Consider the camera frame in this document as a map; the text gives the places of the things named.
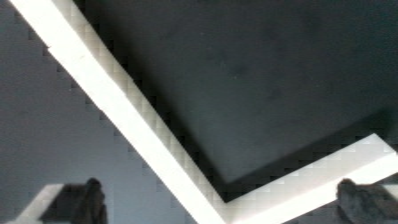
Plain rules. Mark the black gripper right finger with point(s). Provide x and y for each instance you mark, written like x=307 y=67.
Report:
x=367 y=203

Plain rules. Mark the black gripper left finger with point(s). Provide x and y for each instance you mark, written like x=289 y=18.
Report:
x=69 y=204

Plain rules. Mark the white U-shaped fence frame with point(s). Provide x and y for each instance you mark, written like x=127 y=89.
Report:
x=291 y=196

